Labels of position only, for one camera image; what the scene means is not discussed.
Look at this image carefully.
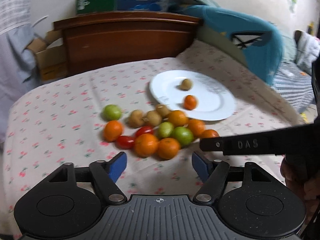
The red cherry tomato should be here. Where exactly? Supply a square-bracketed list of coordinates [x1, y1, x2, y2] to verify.
[116, 135, 135, 150]
[135, 126, 154, 138]

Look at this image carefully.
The orange tangerine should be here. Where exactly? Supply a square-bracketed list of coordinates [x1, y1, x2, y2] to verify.
[103, 120, 123, 142]
[183, 95, 197, 111]
[187, 119, 206, 138]
[200, 129, 220, 139]
[168, 110, 189, 127]
[157, 138, 181, 160]
[133, 133, 159, 158]

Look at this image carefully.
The green tomato large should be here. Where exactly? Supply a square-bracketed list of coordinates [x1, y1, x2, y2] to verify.
[171, 127, 194, 147]

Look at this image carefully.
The green tomato small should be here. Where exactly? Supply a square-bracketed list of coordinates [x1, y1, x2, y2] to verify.
[157, 122, 175, 139]

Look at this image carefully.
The orange tangerine front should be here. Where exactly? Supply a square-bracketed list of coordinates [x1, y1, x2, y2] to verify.
[183, 95, 197, 111]

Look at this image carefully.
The brown longan large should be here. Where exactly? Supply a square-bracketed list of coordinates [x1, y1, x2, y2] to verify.
[179, 79, 193, 91]

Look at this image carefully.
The person's right hand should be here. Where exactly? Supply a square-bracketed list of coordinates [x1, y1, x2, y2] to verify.
[280, 158, 319, 224]

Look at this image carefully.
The green tomato far left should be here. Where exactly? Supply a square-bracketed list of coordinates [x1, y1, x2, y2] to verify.
[102, 104, 122, 121]

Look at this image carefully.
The cherry print tablecloth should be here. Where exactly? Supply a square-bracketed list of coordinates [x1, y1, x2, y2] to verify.
[1, 41, 303, 239]

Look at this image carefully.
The white ceramic plate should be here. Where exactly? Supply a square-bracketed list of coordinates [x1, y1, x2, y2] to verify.
[149, 70, 236, 121]

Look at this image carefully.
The blue star pillow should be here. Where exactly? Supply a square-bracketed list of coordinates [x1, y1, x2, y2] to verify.
[170, 0, 284, 86]

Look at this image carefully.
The brown cardboard box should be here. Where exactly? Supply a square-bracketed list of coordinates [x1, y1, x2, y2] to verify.
[27, 30, 67, 83]

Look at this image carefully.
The light blue hanging cloth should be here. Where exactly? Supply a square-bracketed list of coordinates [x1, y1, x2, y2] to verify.
[0, 0, 42, 143]

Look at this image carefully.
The dark wooden headboard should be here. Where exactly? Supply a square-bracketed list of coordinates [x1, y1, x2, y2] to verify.
[53, 11, 203, 76]

